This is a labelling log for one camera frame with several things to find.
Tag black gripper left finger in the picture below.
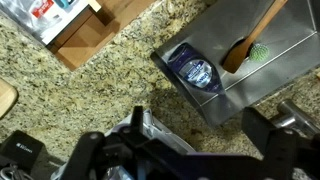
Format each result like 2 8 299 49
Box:
131 105 146 141

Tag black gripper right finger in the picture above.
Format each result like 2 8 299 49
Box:
241 106 278 158

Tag wooden drawer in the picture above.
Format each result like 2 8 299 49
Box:
46 0 158 72

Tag grey metal dish rack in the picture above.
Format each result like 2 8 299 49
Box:
105 109 196 158

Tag chrome faucet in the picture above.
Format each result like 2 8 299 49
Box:
271 99 320 138

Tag green scrubber ball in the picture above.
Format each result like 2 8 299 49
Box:
249 43 270 63

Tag wooden spoon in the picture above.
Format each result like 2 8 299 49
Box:
222 0 288 75

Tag stainless steel sink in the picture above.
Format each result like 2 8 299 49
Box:
150 0 320 128

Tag black knife block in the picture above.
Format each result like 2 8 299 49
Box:
0 129 46 171

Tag white box with red label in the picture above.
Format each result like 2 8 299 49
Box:
0 0 103 46

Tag large wooden cutting board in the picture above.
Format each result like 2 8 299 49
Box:
0 77 19 120

